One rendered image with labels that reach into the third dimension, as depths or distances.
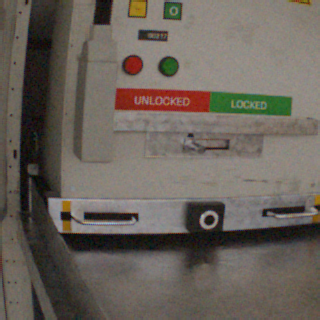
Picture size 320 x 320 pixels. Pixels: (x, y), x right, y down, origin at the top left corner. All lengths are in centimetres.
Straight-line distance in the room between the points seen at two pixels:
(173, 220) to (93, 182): 15
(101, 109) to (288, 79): 38
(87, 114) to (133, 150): 17
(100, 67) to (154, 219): 30
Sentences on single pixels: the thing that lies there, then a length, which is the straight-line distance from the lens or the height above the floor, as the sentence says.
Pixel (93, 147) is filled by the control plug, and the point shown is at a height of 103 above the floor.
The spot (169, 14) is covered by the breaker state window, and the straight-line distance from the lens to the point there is 105.
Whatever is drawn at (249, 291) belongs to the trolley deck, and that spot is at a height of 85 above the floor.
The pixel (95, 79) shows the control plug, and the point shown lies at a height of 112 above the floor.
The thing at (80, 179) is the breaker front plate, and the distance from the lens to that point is 104.
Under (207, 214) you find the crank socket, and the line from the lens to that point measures 107.
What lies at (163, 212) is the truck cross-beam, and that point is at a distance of 107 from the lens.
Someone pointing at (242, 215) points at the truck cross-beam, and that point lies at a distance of 113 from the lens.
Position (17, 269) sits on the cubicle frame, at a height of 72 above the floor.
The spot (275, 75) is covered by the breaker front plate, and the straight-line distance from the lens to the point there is 113.
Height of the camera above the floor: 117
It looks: 8 degrees down
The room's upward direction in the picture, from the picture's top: 4 degrees clockwise
